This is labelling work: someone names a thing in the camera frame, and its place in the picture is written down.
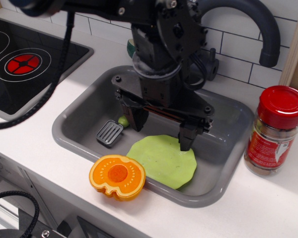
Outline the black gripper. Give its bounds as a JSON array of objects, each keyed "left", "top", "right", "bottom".
[{"left": 111, "top": 66, "right": 215, "bottom": 151}]

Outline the grey and green toy spatula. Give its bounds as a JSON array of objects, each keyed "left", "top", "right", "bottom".
[{"left": 96, "top": 116, "right": 130, "bottom": 147}]

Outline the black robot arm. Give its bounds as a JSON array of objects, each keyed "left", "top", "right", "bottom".
[{"left": 13, "top": 0, "right": 214, "bottom": 151}]

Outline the green plastic plate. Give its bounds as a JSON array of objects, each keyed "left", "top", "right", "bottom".
[{"left": 127, "top": 135, "right": 197, "bottom": 189}]

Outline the grey toy sink basin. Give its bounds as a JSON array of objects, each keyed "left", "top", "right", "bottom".
[{"left": 52, "top": 66, "right": 254, "bottom": 208}]

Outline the orange toy pumpkin half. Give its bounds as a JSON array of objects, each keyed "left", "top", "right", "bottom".
[{"left": 89, "top": 155, "right": 146, "bottom": 201}]

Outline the green and white can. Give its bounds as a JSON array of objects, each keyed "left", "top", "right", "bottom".
[{"left": 127, "top": 39, "right": 135, "bottom": 58}]

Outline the red lidded spice jar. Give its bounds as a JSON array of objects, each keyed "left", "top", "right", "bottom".
[{"left": 244, "top": 85, "right": 298, "bottom": 176}]

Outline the dark grey curved faucet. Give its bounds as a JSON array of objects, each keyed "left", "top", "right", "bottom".
[{"left": 194, "top": 0, "right": 281, "bottom": 88}]

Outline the black toy stove top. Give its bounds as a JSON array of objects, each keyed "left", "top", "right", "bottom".
[{"left": 0, "top": 15, "right": 94, "bottom": 121}]

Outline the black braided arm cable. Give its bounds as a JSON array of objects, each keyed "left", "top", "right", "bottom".
[{"left": 0, "top": 11, "right": 75, "bottom": 131}]

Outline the black braided lower cable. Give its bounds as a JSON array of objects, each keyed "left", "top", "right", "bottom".
[{"left": 0, "top": 190, "right": 40, "bottom": 238}]

